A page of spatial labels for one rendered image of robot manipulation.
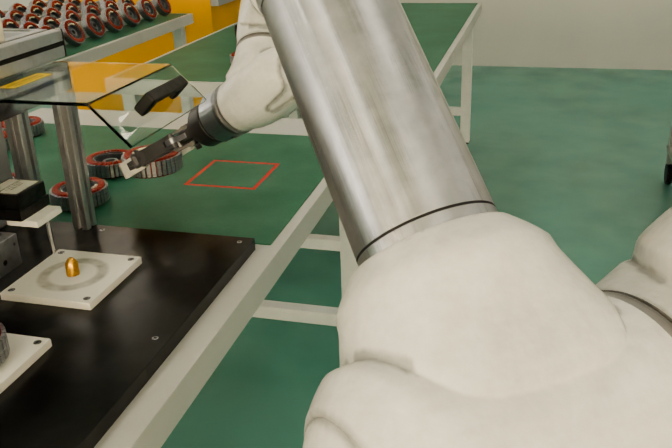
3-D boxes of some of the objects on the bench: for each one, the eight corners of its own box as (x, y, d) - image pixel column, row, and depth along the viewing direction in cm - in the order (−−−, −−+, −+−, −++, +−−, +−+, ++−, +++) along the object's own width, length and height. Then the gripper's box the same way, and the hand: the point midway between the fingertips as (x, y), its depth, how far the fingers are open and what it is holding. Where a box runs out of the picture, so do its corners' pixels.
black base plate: (255, 249, 129) (254, 237, 128) (18, 541, 72) (13, 523, 71) (19, 228, 141) (17, 217, 140) (-347, 464, 84) (-354, 448, 83)
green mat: (354, 138, 184) (354, 137, 184) (270, 245, 130) (270, 244, 130) (23, 122, 208) (23, 122, 208) (-164, 207, 154) (-165, 206, 154)
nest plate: (142, 263, 121) (141, 256, 120) (90, 310, 107) (89, 303, 107) (60, 255, 124) (59, 248, 124) (0, 300, 111) (-1, 292, 110)
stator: (39, 209, 148) (36, 191, 147) (77, 189, 158) (74, 172, 157) (85, 216, 144) (82, 198, 143) (121, 195, 154) (119, 178, 152)
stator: (82, 182, 162) (79, 165, 160) (90, 165, 172) (87, 149, 171) (135, 177, 163) (132, 161, 162) (140, 161, 173) (138, 145, 172)
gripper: (178, 158, 120) (107, 200, 135) (270, 122, 138) (199, 162, 153) (157, 115, 120) (88, 162, 134) (251, 85, 138) (182, 129, 152)
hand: (152, 159), depth 142 cm, fingers closed on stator, 11 cm apart
